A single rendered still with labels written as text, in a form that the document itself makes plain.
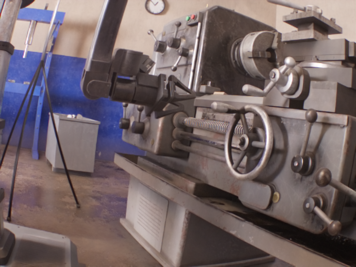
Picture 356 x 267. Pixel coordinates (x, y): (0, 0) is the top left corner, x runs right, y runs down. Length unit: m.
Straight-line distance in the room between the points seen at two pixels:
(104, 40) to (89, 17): 4.17
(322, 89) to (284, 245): 0.41
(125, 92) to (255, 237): 0.53
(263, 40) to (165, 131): 0.63
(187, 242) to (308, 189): 0.87
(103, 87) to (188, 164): 0.99
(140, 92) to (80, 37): 4.08
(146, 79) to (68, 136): 2.65
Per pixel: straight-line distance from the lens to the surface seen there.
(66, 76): 4.80
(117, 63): 0.82
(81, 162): 3.53
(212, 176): 1.53
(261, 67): 1.63
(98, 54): 0.79
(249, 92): 0.86
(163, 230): 1.74
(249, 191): 1.01
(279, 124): 0.97
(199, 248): 1.65
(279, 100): 0.97
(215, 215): 1.17
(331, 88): 0.84
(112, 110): 4.94
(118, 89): 0.81
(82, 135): 3.49
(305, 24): 1.15
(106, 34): 0.80
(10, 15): 0.91
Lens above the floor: 0.72
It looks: 2 degrees down
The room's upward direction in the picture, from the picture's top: 9 degrees clockwise
